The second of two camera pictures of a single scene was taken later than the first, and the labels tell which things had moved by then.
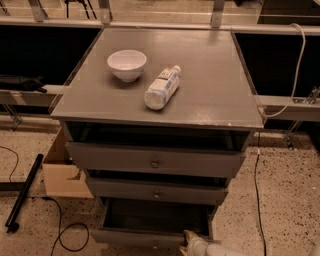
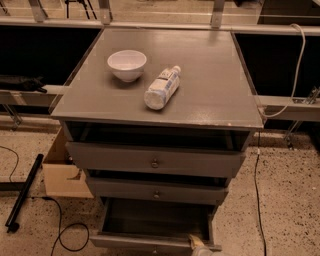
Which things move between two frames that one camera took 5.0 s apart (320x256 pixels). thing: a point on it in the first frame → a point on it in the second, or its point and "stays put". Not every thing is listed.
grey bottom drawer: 152,222 stays put
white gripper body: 199,247 → 204,251
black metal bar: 10,225 stays put
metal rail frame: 288,107 stays put
